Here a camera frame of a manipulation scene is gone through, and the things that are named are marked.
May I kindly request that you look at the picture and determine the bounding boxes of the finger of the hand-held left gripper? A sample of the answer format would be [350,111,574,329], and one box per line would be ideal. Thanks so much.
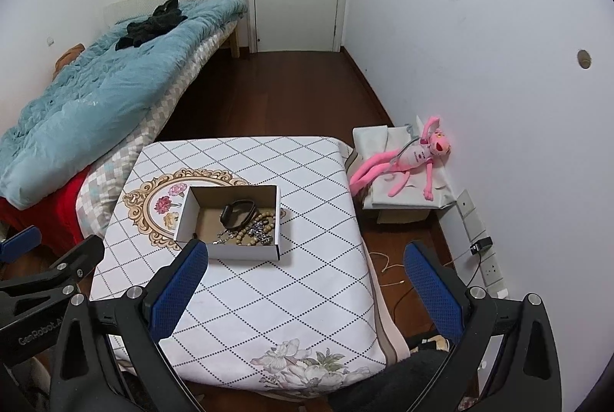
[0,226,42,264]
[0,235,105,296]

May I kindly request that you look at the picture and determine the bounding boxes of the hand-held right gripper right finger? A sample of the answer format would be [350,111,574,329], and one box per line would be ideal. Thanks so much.
[404,240,563,412]

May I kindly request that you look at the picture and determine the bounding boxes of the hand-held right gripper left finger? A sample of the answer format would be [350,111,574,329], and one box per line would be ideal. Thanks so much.
[52,238,209,412]

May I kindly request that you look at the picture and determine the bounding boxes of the silver necklace chain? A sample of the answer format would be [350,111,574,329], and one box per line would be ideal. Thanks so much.
[211,225,237,246]

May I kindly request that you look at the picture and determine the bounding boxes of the white cardboard box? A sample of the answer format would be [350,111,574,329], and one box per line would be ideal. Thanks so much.
[173,184,281,262]

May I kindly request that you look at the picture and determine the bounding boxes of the wooden bead bracelet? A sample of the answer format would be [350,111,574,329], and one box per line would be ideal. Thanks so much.
[229,208,279,248]

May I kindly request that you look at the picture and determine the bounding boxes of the silver chain bracelet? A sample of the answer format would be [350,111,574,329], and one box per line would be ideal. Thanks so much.
[249,222,274,246]

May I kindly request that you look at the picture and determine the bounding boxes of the black smart band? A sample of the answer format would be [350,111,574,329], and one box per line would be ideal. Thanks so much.
[220,199,256,230]

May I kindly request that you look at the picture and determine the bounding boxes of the red blanket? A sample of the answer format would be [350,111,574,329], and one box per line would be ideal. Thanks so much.
[0,174,88,250]

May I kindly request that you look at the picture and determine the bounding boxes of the beige table pad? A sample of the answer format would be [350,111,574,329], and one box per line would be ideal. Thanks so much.
[376,292,411,366]

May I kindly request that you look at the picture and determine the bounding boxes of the person's dark fleece pants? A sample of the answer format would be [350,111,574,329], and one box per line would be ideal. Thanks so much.
[330,334,457,412]

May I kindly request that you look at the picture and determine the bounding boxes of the white diamond-pattern tablecloth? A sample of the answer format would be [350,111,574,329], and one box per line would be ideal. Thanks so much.
[90,135,389,392]

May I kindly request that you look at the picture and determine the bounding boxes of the checkered bed sheet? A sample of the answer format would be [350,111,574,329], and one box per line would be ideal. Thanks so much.
[76,30,241,245]

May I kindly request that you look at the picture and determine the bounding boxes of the pink plush toy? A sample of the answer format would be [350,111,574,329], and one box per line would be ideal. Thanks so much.
[348,114,453,202]

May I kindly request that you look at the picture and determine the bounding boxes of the light blue quilt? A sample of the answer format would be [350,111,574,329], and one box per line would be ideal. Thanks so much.
[0,0,249,210]

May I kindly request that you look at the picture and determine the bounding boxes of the white cloth cover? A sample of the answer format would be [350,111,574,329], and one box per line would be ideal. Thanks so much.
[352,122,456,211]

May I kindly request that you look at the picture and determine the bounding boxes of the brown plush toy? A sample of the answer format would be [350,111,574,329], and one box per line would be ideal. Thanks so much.
[54,43,86,74]

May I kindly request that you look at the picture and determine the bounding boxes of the black clothing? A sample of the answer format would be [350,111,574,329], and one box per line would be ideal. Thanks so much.
[115,0,189,49]

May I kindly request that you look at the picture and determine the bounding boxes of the white cable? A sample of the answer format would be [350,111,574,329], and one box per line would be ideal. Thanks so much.
[368,252,409,289]

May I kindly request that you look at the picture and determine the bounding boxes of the white wall socket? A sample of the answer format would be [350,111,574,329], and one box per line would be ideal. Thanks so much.
[480,251,502,286]

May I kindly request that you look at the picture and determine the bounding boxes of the grey wall plate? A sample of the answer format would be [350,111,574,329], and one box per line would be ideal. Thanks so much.
[456,190,479,217]

